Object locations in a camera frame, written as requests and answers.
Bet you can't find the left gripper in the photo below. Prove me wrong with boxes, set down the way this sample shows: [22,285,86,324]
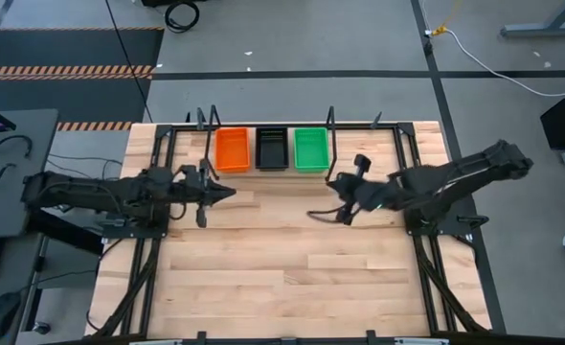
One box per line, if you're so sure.
[180,165,238,206]

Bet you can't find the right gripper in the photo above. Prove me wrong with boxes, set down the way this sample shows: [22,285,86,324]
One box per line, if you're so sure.
[328,172,384,212]

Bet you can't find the orange slotted plastic basket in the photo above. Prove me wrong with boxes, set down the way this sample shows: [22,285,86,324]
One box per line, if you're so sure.
[214,126,253,174]

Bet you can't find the green slotted plastic basket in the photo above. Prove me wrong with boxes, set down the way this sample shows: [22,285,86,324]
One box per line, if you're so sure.
[292,126,331,174]

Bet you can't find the black slotted plastic basket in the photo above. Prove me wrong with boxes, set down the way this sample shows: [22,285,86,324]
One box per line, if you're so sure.
[255,126,290,172]

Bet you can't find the black hazard striped floor mat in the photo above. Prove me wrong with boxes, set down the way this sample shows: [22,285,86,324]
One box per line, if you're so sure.
[0,27,166,132]

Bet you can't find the grey desk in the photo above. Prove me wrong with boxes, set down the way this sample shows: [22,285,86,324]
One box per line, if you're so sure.
[0,107,61,241]

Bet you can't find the grey metal table foot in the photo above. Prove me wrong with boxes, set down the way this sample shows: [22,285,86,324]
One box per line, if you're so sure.
[499,0,565,39]

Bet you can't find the black computer mouse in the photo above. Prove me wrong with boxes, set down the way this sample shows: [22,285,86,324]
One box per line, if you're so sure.
[0,289,24,343]

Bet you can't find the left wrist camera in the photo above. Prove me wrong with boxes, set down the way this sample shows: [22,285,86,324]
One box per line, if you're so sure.
[198,159,220,183]

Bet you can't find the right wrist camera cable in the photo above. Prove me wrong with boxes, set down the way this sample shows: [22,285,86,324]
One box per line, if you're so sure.
[305,204,360,226]

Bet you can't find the black aluminium table frame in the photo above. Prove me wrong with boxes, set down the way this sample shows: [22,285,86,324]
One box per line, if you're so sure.
[88,105,494,345]

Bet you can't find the long black hanging cable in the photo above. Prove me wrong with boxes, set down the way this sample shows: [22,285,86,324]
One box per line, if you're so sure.
[103,0,153,124]

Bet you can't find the coiled black cable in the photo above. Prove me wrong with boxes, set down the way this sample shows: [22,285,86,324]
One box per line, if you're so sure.
[164,1,201,35]

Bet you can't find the yellow hanging cord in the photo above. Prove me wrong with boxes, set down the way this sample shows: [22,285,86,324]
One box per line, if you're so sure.
[433,0,463,37]

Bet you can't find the white floor cable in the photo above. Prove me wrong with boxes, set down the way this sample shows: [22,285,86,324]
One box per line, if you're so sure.
[442,28,565,98]

